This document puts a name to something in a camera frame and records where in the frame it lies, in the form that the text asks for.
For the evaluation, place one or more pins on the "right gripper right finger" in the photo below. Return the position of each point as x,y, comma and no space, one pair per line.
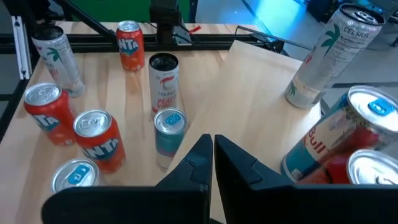
295,205

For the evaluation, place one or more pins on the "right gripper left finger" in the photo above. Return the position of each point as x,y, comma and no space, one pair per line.
140,205

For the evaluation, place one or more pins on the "blue silver Red Bull can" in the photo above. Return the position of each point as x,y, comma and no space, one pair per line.
170,137
76,174
326,140

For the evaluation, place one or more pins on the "red Coca-Cola can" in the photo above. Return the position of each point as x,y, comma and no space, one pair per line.
370,168

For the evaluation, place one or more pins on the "red Fanta strawberry can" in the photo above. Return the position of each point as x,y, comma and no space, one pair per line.
51,118
99,143
130,46

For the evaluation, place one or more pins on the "white Celsius palm can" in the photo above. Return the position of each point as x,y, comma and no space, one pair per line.
335,56
59,62

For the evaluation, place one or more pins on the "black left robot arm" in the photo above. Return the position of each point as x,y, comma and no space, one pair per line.
164,15

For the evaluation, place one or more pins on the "white Celsius peach can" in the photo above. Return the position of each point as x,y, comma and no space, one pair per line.
163,84

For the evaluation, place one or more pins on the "black aluminium rig frame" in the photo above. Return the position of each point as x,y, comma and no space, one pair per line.
93,43

